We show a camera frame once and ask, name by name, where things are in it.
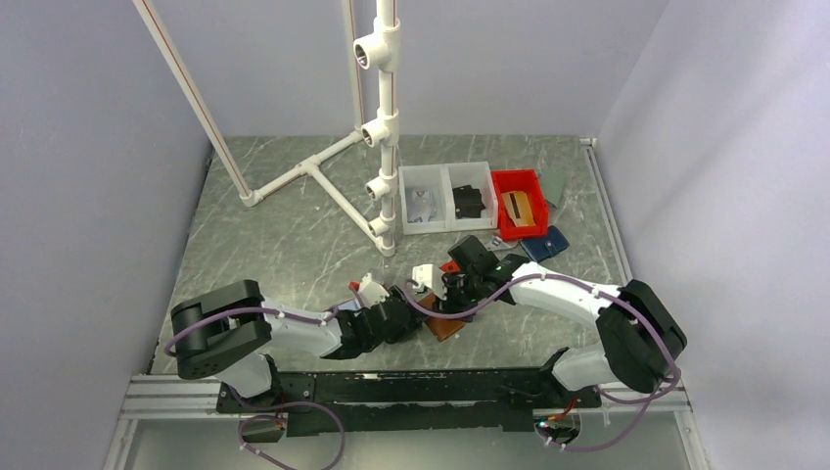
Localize brown leather card holder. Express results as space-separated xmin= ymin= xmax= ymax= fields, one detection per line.
xmin=418 ymin=294 xmax=467 ymax=343

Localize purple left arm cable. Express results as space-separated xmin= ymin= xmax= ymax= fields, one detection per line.
xmin=162 ymin=305 xmax=348 ymax=470

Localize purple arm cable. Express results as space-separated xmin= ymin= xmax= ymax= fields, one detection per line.
xmin=402 ymin=272 xmax=682 ymax=454
xmin=162 ymin=305 xmax=348 ymax=470

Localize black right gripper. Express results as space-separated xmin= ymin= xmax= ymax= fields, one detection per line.
xmin=433 ymin=271 xmax=484 ymax=322

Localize red plastic bin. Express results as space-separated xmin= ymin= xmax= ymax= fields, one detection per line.
xmin=490 ymin=168 xmax=549 ymax=241

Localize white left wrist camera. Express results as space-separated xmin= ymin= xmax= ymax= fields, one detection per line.
xmin=348 ymin=272 xmax=390 ymax=308

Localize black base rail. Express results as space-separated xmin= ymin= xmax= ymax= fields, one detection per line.
xmin=215 ymin=367 xmax=601 ymax=437

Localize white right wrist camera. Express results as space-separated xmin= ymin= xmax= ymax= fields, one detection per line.
xmin=410 ymin=263 xmax=445 ymax=298

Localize silver items in bin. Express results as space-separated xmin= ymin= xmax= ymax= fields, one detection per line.
xmin=407 ymin=187 xmax=438 ymax=223

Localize white two-compartment bin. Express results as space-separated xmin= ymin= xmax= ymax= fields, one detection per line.
xmin=398 ymin=162 xmax=498 ymax=235

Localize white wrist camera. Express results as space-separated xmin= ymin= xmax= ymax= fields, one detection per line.
xmin=410 ymin=263 xmax=445 ymax=298
xmin=348 ymin=272 xmax=390 ymax=308

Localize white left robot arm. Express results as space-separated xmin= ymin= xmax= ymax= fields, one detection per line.
xmin=163 ymin=277 xmax=423 ymax=411

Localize blue leather card holder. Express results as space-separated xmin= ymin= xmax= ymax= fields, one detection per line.
xmin=520 ymin=225 xmax=570 ymax=262

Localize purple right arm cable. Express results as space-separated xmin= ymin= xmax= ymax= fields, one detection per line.
xmin=402 ymin=272 xmax=682 ymax=454

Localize red handled adjustable wrench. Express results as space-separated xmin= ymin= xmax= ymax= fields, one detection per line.
xmin=440 ymin=235 xmax=513 ymax=275

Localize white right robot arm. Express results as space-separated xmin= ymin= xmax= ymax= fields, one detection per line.
xmin=436 ymin=236 xmax=688 ymax=406

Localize orange credit card in bin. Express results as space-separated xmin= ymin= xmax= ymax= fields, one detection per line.
xmin=501 ymin=191 xmax=535 ymax=227

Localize black parts in bin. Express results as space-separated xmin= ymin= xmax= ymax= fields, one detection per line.
xmin=452 ymin=185 xmax=485 ymax=219

